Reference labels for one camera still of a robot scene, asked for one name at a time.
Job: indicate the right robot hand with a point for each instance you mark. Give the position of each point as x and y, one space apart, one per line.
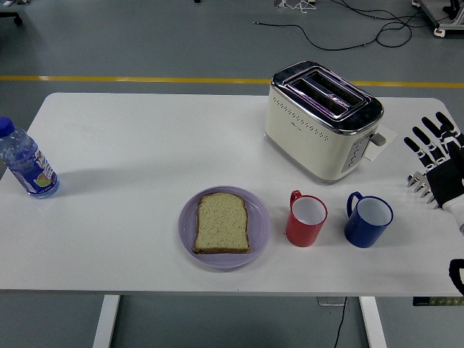
447 181

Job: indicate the blue enamel cup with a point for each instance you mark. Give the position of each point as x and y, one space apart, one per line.
362 232

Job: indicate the red enamel cup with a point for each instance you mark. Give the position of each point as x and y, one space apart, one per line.
301 232

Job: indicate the slice of bread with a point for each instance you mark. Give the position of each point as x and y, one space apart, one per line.
222 224

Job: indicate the silver metal toast rack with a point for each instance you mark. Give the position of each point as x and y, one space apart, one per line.
417 182

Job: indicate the table height control panel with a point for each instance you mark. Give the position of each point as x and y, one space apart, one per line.
438 301

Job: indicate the cream and chrome toaster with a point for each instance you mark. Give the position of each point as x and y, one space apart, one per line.
301 145

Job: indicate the white table leg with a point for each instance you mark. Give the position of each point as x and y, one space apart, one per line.
373 322
106 322

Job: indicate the grey box under table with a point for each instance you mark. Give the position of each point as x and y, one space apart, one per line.
328 301

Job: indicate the purple plate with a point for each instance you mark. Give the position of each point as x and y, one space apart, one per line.
261 224

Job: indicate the plastic bottle with blue cap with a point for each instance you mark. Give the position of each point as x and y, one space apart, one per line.
25 163

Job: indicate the black chair base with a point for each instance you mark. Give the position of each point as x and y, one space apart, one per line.
11 15

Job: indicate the metal equipment frame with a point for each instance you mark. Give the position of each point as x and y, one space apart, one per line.
449 25

